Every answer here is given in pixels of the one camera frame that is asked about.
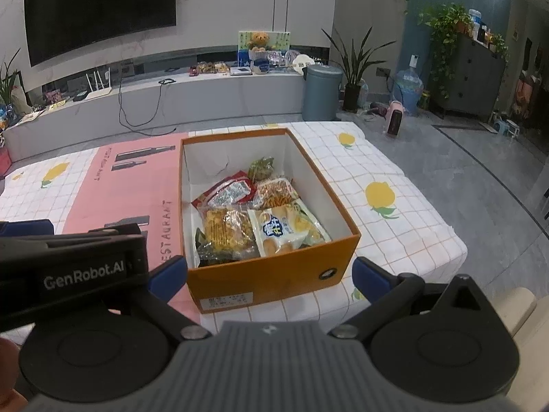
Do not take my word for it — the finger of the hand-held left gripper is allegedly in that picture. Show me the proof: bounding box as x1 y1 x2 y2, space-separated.
0 219 54 238

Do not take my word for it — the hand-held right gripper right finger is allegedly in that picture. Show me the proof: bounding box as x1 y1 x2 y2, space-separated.
328 256 487 341

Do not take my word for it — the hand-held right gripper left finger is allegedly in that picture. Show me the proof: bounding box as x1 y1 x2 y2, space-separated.
137 256 213 344

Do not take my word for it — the golden fried snack packet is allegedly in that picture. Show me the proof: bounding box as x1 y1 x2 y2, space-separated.
199 206 260 262

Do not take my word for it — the yellow white chips bag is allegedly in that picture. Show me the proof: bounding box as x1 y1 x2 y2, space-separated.
249 201 333 259

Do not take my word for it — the orange cardboard box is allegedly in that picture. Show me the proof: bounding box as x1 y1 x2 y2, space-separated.
178 126 362 315

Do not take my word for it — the red snack packet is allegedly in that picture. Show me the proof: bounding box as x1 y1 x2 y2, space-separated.
191 171 258 210

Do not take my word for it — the orange stick snack packet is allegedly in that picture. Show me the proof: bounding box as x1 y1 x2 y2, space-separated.
253 176 300 212

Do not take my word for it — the person's left forearm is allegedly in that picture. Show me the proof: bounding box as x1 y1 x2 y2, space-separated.
0 337 27 412

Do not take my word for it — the pile of snacks on console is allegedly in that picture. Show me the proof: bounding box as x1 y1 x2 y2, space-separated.
189 61 230 76

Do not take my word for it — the pink printed placemat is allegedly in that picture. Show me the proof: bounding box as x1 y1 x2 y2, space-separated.
62 132 202 327

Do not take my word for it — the green leafy potted plant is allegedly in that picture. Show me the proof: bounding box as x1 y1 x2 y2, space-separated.
0 49 33 116

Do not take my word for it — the white router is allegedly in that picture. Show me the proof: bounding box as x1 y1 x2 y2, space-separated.
86 67 113 100

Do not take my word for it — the pink space heater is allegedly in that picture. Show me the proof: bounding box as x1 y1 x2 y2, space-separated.
385 100 407 139

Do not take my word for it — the grey television console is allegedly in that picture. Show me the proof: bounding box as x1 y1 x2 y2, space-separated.
0 45 307 164

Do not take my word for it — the grey-blue trash bin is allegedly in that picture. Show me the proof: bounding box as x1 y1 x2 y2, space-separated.
301 64 344 122

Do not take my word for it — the blue water jug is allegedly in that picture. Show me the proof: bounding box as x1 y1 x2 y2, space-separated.
392 54 425 114

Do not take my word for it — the tall-leaf plant in black pot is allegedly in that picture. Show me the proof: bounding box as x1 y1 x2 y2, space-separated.
322 26 395 112

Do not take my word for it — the grey drawer cabinet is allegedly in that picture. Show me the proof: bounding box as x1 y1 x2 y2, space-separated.
431 34 507 123

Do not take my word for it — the green picture card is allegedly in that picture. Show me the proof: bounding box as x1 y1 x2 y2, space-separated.
238 31 291 67

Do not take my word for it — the trailing green plant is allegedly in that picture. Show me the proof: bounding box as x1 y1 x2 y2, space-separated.
418 3 472 95

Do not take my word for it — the black cable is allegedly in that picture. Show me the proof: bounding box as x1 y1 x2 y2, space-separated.
118 78 174 128

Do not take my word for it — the black wall television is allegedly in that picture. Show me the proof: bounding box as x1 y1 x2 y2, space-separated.
23 0 177 68

